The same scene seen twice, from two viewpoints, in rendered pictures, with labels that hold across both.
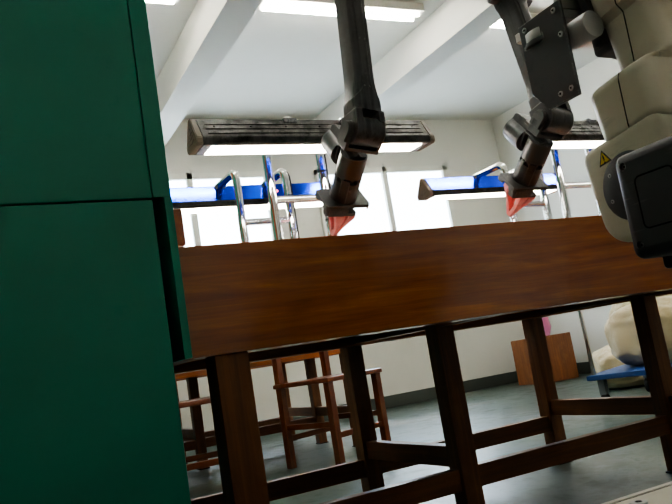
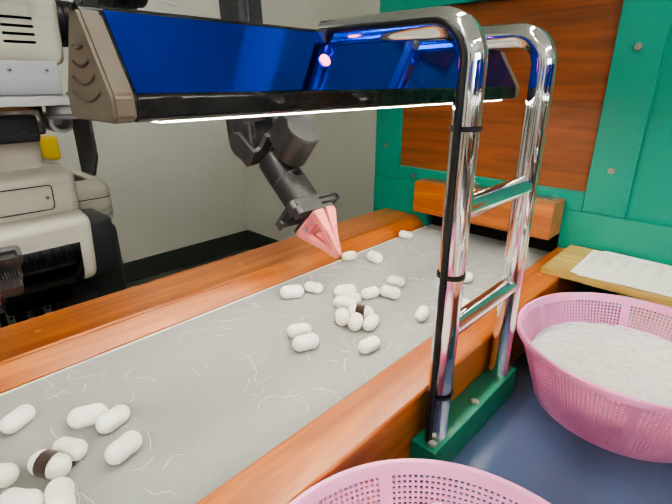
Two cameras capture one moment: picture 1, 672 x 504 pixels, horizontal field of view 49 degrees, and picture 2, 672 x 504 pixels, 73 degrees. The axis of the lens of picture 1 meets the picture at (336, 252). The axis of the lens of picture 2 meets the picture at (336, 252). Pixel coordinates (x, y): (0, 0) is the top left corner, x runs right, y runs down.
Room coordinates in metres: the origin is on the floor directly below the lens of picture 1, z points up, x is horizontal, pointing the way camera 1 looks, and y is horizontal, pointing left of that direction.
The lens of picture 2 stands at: (2.20, -0.22, 1.07)
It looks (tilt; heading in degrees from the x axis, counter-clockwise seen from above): 21 degrees down; 161
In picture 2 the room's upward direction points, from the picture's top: straight up
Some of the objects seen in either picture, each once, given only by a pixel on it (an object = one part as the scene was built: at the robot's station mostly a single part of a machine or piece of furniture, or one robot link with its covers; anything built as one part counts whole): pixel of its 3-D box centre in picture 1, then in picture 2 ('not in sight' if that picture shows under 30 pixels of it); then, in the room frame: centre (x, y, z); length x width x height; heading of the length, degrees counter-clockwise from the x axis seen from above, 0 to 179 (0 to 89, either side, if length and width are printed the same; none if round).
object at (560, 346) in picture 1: (542, 349); not in sight; (7.53, -1.90, 0.32); 0.42 x 0.42 x 0.63; 27
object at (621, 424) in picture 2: not in sight; (624, 371); (1.87, 0.28, 0.72); 0.27 x 0.27 x 0.10
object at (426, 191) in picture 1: (492, 185); not in sight; (2.64, -0.60, 1.08); 0.62 x 0.08 x 0.07; 117
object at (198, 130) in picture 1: (316, 134); (375, 71); (1.70, 0.00, 1.08); 0.62 x 0.08 x 0.07; 117
